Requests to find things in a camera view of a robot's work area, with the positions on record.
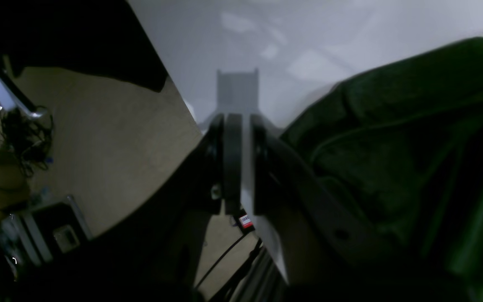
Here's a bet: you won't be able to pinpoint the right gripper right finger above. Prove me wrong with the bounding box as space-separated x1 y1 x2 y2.
251 115 471 302

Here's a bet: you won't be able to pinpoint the dark green t-shirt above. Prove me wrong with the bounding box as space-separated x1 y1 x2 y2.
281 37 483 302

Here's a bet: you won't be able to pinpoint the tangled black cables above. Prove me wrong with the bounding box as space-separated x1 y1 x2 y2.
0 107 54 179

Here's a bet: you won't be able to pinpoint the black equipment case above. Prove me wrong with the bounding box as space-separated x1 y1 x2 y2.
0 195 93 268

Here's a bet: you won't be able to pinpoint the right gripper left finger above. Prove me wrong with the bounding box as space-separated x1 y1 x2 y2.
11 114 243 302

